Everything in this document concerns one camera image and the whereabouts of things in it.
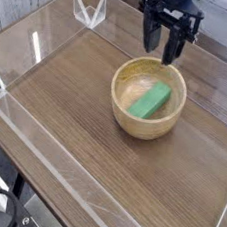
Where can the light wooden bowl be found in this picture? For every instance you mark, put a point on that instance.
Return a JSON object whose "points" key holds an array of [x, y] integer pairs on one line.
{"points": [[131, 81]]}

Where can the green rectangular block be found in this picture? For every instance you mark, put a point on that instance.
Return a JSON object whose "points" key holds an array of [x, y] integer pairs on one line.
{"points": [[150, 101]]}

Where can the clear acrylic front wall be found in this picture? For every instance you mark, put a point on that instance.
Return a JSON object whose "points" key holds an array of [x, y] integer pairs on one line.
{"points": [[84, 201]]}

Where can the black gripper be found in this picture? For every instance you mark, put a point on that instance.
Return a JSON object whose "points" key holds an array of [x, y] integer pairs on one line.
{"points": [[183, 19]]}

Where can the grey metal base plate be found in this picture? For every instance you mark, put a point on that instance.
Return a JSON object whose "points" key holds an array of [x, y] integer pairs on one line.
{"points": [[24, 219]]}

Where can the clear acrylic corner bracket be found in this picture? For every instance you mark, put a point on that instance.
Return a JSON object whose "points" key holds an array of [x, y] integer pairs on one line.
{"points": [[89, 16]]}

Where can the black table leg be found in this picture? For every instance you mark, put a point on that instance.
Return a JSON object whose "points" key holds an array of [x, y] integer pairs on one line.
{"points": [[18, 186]]}

